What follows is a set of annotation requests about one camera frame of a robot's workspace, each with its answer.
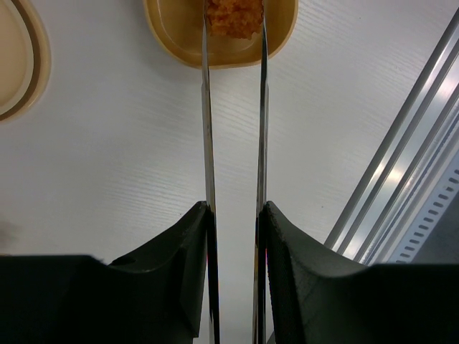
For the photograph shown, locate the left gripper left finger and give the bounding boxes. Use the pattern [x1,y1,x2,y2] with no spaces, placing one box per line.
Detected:
[1,201,209,343]

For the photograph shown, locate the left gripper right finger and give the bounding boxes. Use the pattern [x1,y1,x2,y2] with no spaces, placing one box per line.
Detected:
[261,202,458,343]

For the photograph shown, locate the metal tongs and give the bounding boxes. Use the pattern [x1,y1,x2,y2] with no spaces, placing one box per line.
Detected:
[202,1,269,343]

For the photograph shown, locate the fried chicken piece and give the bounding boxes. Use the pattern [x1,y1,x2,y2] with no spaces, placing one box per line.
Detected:
[205,0,264,39]

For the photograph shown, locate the tan rectangular lunch box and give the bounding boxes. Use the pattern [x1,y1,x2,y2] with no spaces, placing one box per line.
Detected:
[143,1,298,69]

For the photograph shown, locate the round beige lid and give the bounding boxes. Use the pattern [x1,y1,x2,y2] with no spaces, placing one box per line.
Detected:
[1,1,52,122]

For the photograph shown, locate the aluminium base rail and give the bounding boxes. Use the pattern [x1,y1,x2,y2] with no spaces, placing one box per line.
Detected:
[325,16,458,265]

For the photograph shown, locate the slotted cable duct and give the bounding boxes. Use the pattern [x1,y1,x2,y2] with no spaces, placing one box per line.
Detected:
[388,170,458,264]

